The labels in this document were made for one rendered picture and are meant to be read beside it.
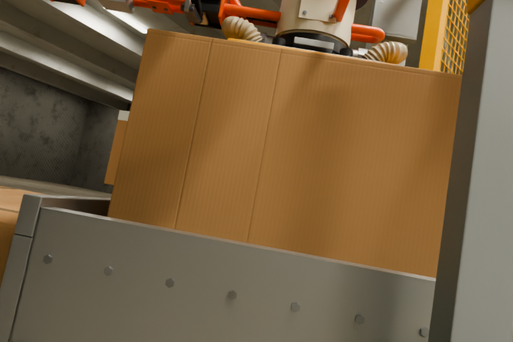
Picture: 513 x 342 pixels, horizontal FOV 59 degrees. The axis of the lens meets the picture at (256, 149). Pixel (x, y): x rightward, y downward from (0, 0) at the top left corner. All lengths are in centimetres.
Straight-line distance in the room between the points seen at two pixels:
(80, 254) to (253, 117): 37
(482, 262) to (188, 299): 38
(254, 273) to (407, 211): 31
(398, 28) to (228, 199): 146
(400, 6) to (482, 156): 167
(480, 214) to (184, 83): 56
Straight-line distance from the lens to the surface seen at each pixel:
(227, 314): 68
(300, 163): 81
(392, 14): 214
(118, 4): 114
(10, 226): 93
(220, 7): 106
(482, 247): 53
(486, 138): 53
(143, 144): 86
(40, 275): 74
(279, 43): 95
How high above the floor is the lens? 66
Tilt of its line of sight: 7 degrees up
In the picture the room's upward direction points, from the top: 10 degrees clockwise
